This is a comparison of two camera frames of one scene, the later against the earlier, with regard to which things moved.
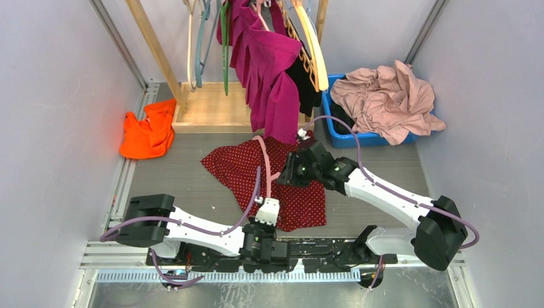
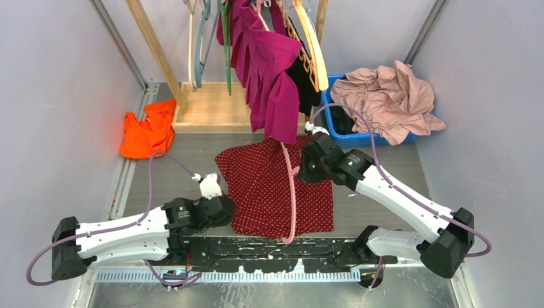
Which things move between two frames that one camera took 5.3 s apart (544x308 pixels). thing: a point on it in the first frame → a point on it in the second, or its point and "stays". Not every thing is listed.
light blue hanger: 308,10 stays
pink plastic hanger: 269,179 → 292,174
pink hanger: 260,2 stays
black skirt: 303,68 stays
